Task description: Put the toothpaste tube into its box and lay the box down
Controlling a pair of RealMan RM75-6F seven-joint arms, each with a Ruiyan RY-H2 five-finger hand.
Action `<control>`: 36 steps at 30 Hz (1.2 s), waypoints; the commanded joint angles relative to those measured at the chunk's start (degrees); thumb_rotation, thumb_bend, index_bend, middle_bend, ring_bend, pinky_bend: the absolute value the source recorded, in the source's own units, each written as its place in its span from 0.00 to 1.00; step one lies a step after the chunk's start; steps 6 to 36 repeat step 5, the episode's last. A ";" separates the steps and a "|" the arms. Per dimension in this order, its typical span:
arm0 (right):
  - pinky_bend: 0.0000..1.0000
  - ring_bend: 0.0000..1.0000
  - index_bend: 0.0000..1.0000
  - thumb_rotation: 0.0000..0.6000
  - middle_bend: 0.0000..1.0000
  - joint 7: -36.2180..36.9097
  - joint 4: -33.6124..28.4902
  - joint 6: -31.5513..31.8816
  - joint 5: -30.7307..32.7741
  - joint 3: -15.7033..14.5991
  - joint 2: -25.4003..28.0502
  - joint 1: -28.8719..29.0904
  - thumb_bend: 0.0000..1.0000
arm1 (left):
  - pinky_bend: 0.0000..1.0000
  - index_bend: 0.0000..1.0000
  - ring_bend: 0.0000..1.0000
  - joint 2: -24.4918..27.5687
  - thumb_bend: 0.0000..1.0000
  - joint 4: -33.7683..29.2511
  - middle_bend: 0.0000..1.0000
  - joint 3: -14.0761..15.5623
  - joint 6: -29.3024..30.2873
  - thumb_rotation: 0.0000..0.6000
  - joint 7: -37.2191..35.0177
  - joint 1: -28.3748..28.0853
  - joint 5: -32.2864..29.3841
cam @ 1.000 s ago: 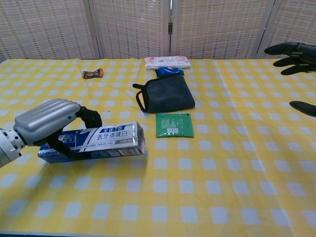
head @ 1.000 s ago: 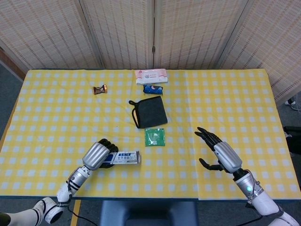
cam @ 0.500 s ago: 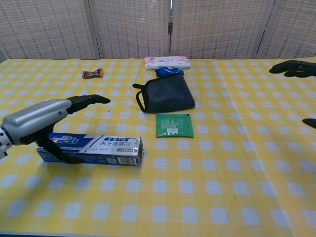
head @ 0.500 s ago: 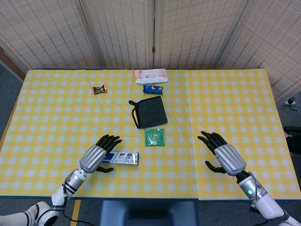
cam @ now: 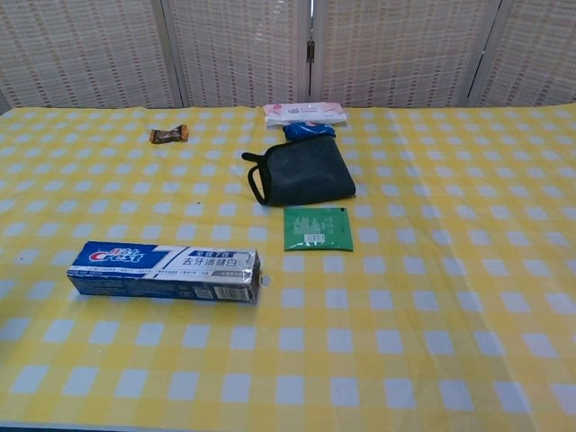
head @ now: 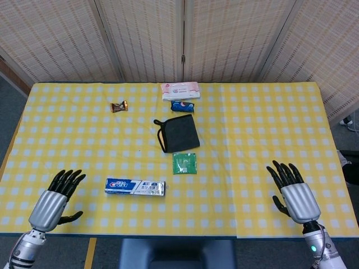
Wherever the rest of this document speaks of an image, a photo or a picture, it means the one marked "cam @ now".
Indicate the metal screen hinge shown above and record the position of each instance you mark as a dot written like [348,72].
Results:
[310,50]

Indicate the green foil sachet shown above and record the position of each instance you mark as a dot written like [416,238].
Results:
[319,229]

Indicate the pink white wet wipes pack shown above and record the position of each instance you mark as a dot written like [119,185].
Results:
[306,112]

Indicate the blue snack packet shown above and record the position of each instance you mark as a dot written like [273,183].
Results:
[308,130]

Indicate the brown candy wrapper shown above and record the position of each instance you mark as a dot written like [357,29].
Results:
[168,134]

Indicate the black folded cloth with loop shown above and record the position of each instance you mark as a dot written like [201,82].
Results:
[306,173]

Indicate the woven folding screen panel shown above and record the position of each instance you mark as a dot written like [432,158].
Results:
[400,49]
[81,49]
[535,49]
[238,49]

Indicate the yellow white checked tablecloth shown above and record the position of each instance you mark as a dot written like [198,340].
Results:
[315,360]

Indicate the blue and white carton box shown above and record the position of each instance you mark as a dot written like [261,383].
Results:
[162,272]

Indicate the small white paper scrap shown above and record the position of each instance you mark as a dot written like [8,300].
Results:
[267,281]

